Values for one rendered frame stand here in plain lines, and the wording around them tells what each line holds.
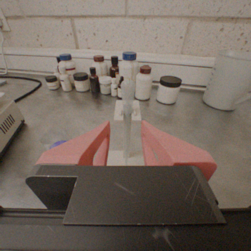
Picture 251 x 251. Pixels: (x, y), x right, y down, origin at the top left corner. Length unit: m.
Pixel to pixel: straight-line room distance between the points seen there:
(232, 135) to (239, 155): 0.06
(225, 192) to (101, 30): 0.62
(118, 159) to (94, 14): 0.54
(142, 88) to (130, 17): 0.28
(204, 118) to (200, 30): 0.32
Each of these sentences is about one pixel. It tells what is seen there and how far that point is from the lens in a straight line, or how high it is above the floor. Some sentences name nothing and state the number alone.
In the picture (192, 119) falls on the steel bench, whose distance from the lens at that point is 0.40.
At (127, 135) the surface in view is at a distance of 0.17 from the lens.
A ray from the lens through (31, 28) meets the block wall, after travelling 0.81.
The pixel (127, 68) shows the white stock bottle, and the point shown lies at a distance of 0.45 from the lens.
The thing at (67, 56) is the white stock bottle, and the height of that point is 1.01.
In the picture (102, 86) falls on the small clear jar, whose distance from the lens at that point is 0.47.
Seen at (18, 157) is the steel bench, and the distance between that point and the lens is 0.34.
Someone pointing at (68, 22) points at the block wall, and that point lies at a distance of 0.69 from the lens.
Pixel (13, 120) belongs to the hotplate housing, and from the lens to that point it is 0.39.
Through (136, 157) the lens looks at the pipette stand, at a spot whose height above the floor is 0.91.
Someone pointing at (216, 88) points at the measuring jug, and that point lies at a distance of 0.47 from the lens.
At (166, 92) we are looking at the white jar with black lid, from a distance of 0.42.
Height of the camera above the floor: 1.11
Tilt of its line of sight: 40 degrees down
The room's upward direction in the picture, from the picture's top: 1 degrees clockwise
